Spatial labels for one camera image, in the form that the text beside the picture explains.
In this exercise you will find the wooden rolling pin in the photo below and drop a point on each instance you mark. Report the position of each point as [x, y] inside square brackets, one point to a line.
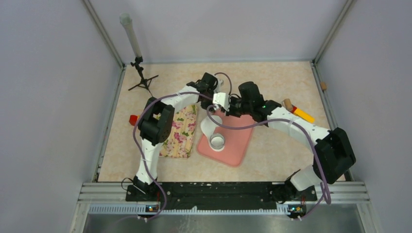
[288, 104]

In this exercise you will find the small cork piece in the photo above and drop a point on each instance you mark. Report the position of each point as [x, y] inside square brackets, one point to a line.
[323, 86]

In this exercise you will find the black tripod with tube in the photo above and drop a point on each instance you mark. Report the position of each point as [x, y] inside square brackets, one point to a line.
[127, 23]

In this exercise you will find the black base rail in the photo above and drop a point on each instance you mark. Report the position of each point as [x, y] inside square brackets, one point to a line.
[220, 195]

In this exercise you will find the pink silicone mat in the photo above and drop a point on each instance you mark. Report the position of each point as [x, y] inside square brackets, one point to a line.
[232, 151]

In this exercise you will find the white dough ball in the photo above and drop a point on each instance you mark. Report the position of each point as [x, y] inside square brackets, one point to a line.
[208, 128]

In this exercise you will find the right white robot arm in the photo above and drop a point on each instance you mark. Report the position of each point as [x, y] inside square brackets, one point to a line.
[333, 153]

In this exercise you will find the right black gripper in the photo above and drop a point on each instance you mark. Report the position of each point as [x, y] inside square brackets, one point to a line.
[232, 99]

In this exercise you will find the colourful toy block stack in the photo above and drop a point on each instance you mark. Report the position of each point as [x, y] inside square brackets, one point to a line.
[302, 114]

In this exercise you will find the floral rectangular tray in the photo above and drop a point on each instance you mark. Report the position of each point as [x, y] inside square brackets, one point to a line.
[180, 141]

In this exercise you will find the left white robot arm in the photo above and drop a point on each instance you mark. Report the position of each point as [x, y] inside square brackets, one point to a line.
[154, 126]

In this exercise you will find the small red object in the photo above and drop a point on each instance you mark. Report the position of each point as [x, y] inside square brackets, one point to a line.
[133, 119]

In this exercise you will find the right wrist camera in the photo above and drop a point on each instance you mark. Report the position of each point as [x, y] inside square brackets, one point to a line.
[221, 100]

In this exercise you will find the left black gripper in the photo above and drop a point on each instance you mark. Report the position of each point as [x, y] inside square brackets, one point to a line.
[205, 106]

